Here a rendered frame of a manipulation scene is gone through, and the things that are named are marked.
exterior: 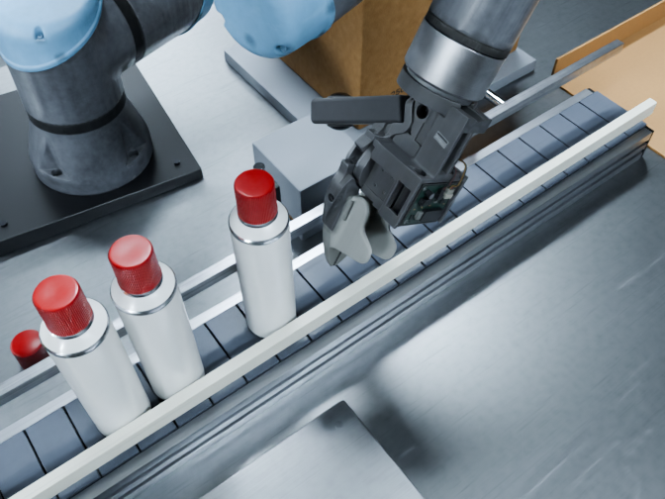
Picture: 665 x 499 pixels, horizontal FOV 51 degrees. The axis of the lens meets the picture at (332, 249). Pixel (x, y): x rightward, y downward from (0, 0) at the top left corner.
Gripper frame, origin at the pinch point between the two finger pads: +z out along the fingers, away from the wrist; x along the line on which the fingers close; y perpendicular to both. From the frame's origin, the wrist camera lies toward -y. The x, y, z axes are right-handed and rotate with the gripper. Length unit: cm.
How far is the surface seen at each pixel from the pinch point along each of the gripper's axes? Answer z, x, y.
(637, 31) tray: -26, 65, -12
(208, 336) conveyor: 11.8, -9.5, -2.1
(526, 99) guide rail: -17.2, 24.8, -2.5
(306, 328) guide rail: 5.6, -4.4, 4.6
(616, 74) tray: -20, 56, -7
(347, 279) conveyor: 4.1, 4.0, 0.8
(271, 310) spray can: 4.4, -7.9, 2.4
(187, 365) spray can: 8.9, -16.0, 2.9
